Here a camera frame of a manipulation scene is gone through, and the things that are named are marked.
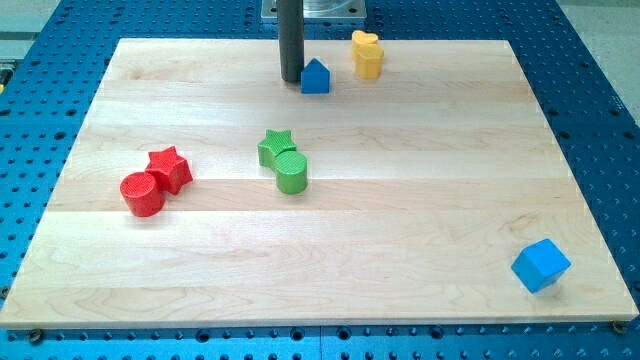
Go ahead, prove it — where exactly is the blue house-shaped triangle block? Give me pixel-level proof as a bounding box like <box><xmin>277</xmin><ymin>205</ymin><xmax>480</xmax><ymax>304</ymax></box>
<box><xmin>301</xmin><ymin>58</ymin><xmax>331</xmax><ymax>94</ymax></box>

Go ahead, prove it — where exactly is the green cylinder block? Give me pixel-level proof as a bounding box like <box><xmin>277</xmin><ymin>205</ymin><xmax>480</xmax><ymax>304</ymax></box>
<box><xmin>274</xmin><ymin>151</ymin><xmax>307</xmax><ymax>194</ymax></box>

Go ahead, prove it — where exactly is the green star block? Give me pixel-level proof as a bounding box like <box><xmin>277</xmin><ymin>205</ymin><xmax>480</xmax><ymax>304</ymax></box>
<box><xmin>257</xmin><ymin>129</ymin><xmax>297</xmax><ymax>169</ymax></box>

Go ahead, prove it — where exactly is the wooden board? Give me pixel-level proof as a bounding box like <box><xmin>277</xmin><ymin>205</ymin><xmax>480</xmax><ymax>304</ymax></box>
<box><xmin>1</xmin><ymin>38</ymin><xmax>638</xmax><ymax>329</ymax></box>

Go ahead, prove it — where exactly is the yellow hexagon block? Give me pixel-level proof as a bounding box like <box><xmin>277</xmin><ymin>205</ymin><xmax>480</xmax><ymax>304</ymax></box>
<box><xmin>355</xmin><ymin>44</ymin><xmax>384</xmax><ymax>79</ymax></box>

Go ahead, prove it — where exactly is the yellow heart block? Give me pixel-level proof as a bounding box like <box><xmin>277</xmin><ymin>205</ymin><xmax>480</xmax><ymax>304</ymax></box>
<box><xmin>351</xmin><ymin>30</ymin><xmax>379</xmax><ymax>60</ymax></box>

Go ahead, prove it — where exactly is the red star block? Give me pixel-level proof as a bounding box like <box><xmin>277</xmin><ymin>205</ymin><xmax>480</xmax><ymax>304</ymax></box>
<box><xmin>145</xmin><ymin>146</ymin><xmax>193</xmax><ymax>195</ymax></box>

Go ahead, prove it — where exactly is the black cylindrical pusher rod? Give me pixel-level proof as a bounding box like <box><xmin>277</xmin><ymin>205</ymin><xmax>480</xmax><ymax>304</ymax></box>
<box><xmin>276</xmin><ymin>0</ymin><xmax>304</xmax><ymax>83</ymax></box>

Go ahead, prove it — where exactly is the red cylinder block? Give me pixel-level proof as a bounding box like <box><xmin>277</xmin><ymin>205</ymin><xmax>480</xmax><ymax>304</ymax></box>
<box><xmin>119</xmin><ymin>172</ymin><xmax>165</xmax><ymax>217</ymax></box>

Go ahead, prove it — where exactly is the light blue cube block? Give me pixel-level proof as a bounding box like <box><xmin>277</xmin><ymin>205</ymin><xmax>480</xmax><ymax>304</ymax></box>
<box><xmin>511</xmin><ymin>239</ymin><xmax>572</xmax><ymax>293</ymax></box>

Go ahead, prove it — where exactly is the blue perforated table plate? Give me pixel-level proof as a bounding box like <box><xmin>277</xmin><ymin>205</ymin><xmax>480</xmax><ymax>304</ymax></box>
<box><xmin>1</xmin><ymin>1</ymin><xmax>639</xmax><ymax>359</ymax></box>

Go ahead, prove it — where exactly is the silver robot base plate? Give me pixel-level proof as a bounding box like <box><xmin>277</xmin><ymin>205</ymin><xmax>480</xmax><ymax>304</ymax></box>
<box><xmin>260</xmin><ymin>0</ymin><xmax>367</xmax><ymax>20</ymax></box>

